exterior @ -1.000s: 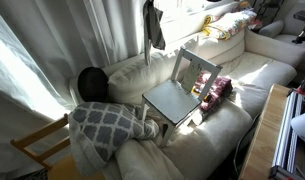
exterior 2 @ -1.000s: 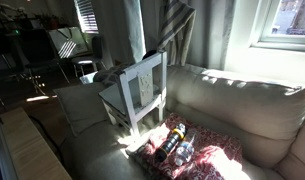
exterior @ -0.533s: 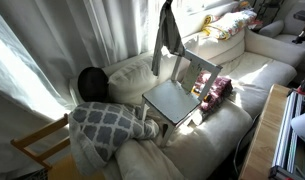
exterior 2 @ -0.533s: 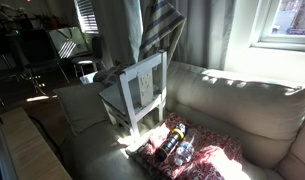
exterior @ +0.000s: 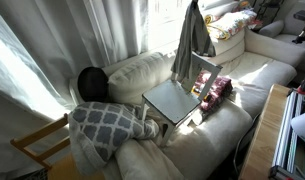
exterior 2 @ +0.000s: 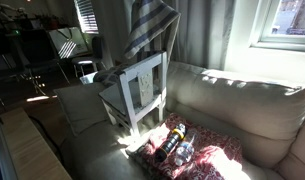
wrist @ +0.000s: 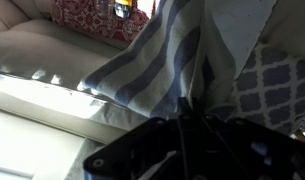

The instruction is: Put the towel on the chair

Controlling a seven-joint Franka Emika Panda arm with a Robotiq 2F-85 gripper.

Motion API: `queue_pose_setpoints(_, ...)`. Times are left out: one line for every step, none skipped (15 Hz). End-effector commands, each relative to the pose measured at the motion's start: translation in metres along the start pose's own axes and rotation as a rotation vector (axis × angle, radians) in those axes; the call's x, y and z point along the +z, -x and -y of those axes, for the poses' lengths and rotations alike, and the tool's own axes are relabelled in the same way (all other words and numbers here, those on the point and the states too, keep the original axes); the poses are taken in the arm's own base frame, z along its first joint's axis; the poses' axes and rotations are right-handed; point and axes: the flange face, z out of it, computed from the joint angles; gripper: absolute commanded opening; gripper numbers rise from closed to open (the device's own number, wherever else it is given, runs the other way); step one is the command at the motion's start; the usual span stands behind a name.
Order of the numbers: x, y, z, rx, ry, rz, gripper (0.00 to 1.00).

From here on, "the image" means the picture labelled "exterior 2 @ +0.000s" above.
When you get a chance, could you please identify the clear plastic water bottle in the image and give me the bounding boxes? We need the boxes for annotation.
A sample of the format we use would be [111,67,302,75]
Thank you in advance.
[174,132,198,167]

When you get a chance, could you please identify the blue white striped towel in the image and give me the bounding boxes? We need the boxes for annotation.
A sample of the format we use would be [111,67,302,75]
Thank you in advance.
[123,0,182,65]

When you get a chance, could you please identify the beige loose cushion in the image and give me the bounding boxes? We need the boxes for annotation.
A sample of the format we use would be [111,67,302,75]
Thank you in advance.
[53,82,110,136]

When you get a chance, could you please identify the light wooden table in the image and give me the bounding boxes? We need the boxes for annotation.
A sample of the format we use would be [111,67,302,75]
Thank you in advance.
[0,106,73,180]

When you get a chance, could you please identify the window blinds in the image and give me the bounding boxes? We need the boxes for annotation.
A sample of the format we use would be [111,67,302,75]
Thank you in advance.
[73,0,100,35]

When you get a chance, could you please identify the red white patterned cloth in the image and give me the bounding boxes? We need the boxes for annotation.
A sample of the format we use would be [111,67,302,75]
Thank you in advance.
[127,113,244,180]

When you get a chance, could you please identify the round white stool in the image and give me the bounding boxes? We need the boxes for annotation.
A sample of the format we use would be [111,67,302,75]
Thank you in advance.
[70,35,106,78]

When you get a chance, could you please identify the grey curtain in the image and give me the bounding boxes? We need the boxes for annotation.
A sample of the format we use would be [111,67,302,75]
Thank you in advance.
[91,0,237,71]

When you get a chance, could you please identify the black cable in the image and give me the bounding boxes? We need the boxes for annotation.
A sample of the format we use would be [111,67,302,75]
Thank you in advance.
[26,114,66,164]

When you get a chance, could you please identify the dark bottle with yellow label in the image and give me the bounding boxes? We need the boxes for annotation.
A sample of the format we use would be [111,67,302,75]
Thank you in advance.
[154,122,188,163]

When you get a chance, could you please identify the white framed window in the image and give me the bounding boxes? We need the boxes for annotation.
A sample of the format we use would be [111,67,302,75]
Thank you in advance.
[251,0,305,53]

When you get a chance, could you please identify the beige fabric sofa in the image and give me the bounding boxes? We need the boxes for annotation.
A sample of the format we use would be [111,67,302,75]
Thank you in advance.
[60,59,305,180]

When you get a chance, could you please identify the white wooden chair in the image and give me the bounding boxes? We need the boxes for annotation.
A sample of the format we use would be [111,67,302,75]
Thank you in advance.
[98,49,169,138]

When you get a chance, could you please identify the dark plaid blanket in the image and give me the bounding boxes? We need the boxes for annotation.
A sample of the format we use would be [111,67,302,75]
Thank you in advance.
[92,63,128,88]

